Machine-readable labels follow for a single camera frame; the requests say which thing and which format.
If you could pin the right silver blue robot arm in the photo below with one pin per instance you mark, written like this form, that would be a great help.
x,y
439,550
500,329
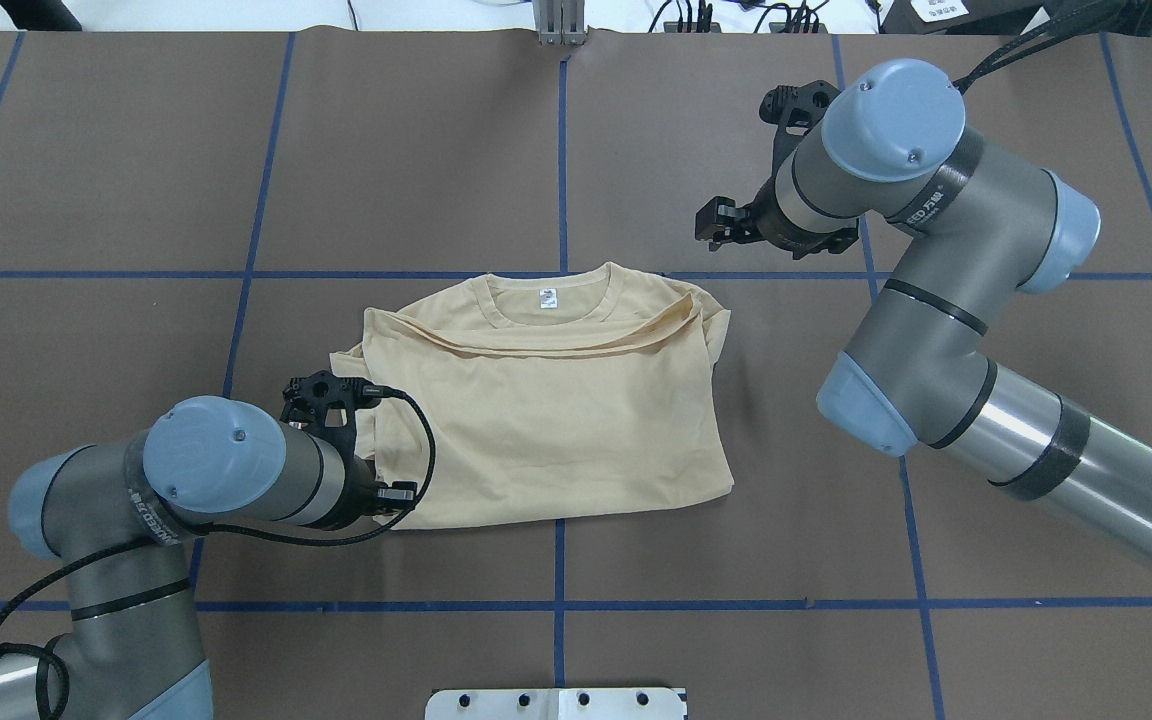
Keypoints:
x,y
983,224

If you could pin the brown paper table cover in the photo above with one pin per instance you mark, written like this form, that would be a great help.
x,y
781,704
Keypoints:
x,y
200,214

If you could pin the cream long-sleeve graphic shirt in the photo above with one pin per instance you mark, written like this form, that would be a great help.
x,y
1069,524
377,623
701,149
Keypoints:
x,y
548,398

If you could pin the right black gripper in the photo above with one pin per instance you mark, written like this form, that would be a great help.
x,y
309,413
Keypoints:
x,y
774,227

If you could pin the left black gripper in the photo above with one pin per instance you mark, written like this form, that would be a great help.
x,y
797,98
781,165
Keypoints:
x,y
360,489

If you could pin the white central column base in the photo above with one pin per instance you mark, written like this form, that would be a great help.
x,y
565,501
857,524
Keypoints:
x,y
559,703

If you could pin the aluminium frame post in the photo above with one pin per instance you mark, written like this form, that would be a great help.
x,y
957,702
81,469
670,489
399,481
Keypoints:
x,y
560,22

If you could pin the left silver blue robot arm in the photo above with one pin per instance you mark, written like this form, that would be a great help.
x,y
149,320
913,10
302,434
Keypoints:
x,y
113,633

